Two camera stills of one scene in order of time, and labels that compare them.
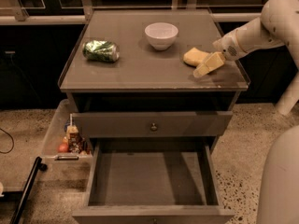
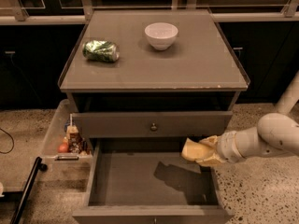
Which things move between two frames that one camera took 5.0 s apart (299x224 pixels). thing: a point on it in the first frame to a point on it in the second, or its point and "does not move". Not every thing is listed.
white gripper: (227, 48) to (226, 147)
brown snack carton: (76, 141) does not move
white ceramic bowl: (162, 35) does not move
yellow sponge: (194, 57) to (192, 150)
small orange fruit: (63, 147) does not move
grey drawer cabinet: (152, 90) does not move
